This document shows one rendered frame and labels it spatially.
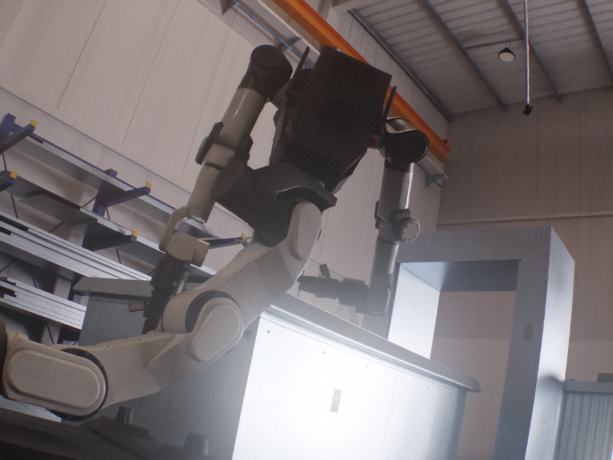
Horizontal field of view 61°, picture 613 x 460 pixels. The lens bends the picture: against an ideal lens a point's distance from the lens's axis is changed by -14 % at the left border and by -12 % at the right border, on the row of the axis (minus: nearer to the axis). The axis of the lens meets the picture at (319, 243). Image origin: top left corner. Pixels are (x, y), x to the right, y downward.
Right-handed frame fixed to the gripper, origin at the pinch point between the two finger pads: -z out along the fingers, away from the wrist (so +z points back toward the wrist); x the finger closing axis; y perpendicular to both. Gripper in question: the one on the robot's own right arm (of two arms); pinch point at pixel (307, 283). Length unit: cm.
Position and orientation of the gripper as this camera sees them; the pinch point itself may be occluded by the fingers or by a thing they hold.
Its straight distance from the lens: 190.3
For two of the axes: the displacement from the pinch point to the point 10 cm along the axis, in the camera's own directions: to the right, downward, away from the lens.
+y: -1.9, 9.4, -2.9
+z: 9.8, 1.8, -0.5
